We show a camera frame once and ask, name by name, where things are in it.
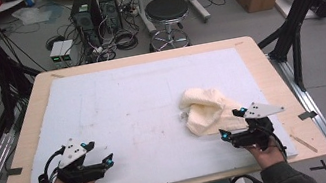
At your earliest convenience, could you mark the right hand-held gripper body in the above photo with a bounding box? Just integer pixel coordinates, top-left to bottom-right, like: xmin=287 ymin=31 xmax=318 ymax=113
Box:
xmin=225 ymin=96 xmax=292 ymax=157

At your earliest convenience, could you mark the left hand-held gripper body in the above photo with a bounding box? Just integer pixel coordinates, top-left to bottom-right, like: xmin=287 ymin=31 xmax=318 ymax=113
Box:
xmin=50 ymin=132 xmax=109 ymax=183

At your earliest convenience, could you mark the cream cloth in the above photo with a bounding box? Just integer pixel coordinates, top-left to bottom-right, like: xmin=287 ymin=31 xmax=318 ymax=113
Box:
xmin=175 ymin=78 xmax=254 ymax=141

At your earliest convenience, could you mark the person's right hand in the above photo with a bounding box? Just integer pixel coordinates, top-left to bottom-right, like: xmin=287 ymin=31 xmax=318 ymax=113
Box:
xmin=244 ymin=135 xmax=289 ymax=173

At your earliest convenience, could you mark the thin wooden stick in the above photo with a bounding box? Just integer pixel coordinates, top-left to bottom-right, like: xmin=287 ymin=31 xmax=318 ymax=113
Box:
xmin=288 ymin=129 xmax=319 ymax=158

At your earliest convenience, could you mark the black tape piece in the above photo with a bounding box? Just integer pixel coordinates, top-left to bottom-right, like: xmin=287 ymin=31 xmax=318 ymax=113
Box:
xmin=0 ymin=165 xmax=24 ymax=180
xmin=297 ymin=108 xmax=319 ymax=122

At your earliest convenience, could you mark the white foam mat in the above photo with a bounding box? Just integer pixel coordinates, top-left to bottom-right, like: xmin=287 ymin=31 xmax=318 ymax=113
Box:
xmin=3 ymin=38 xmax=301 ymax=183

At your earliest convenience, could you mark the black tape cross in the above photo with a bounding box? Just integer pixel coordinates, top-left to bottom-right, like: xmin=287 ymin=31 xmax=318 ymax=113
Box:
xmin=308 ymin=158 xmax=326 ymax=180

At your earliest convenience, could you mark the white power supply box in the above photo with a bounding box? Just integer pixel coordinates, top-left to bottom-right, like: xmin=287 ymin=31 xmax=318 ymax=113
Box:
xmin=47 ymin=39 xmax=69 ymax=66
xmin=57 ymin=38 xmax=79 ymax=65

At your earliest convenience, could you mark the black round stool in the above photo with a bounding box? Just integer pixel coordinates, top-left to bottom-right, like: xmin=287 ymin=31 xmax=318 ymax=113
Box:
xmin=140 ymin=0 xmax=197 ymax=54

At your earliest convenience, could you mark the large black computer tower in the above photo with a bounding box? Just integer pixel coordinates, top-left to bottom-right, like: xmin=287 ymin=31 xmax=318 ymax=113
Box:
xmin=67 ymin=0 xmax=108 ymax=52

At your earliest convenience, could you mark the slim black computer tower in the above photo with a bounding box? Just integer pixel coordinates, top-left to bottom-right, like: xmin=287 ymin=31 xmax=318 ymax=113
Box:
xmin=97 ymin=0 xmax=125 ymax=35

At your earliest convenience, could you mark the clear plastic bag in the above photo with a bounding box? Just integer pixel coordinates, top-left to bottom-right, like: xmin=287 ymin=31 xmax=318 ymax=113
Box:
xmin=9 ymin=2 xmax=55 ymax=29

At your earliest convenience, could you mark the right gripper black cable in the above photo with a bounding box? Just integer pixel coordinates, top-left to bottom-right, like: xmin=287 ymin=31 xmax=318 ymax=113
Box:
xmin=262 ymin=122 xmax=290 ymax=166

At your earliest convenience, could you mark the coiled black cable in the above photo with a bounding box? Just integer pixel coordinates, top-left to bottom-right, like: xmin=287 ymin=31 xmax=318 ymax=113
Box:
xmin=112 ymin=27 xmax=141 ymax=53

